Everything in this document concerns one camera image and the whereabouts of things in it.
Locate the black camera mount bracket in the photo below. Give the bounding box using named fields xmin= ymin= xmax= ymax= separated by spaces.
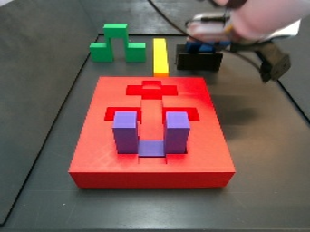
xmin=230 ymin=41 xmax=291 ymax=82

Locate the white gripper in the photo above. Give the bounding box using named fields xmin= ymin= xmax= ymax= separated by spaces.
xmin=186 ymin=12 xmax=301 ymax=45

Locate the green stepped arch block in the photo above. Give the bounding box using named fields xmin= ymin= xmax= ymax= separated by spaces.
xmin=90 ymin=24 xmax=147 ymax=63

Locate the purple U-shaped block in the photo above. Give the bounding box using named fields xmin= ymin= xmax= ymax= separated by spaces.
xmin=112 ymin=111 xmax=190 ymax=158

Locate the red base block with slots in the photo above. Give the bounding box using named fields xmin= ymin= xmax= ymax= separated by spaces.
xmin=70 ymin=77 xmax=235 ymax=189

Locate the black cable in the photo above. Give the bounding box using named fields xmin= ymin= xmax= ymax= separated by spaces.
xmin=147 ymin=0 xmax=265 ymax=72

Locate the blue U-shaped block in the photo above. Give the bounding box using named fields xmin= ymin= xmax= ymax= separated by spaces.
xmin=186 ymin=41 xmax=231 ymax=53

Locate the robot arm wrist link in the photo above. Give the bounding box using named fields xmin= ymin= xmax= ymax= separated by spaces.
xmin=211 ymin=0 xmax=310 ymax=40

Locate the yellow long bar block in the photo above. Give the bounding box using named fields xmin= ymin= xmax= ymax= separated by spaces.
xmin=152 ymin=38 xmax=170 ymax=77

